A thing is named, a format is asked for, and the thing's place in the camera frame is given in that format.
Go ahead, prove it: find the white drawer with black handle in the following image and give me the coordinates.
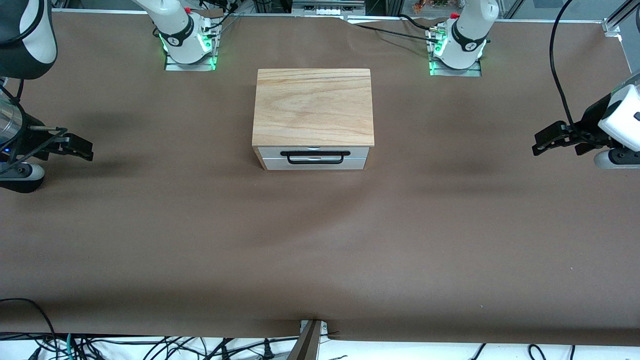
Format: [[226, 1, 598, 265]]
[[257, 146, 371, 165]]

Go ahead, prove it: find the wooden drawer cabinet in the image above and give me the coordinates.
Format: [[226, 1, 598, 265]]
[[251, 68, 375, 172]]

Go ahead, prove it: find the aluminium corner profile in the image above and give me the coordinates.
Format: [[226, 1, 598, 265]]
[[602, 0, 640, 38]]

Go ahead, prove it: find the brown paper table cover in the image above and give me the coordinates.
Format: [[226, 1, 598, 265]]
[[0, 11, 640, 347]]

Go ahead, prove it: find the grey metal equipment box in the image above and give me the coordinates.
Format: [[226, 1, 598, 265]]
[[292, 0, 366, 16]]

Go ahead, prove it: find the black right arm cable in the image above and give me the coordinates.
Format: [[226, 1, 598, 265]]
[[0, 30, 68, 176]]

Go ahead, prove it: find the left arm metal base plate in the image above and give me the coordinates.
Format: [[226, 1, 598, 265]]
[[429, 25, 483, 77]]

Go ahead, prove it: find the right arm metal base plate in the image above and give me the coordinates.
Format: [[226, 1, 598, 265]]
[[165, 22, 221, 72]]

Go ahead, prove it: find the black looped floor cable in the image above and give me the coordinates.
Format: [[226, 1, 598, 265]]
[[0, 298, 58, 360]]

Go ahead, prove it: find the black base power cable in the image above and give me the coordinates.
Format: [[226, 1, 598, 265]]
[[350, 14, 443, 43]]

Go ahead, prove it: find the aluminium profile post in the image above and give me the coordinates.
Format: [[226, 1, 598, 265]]
[[287, 320, 328, 360]]

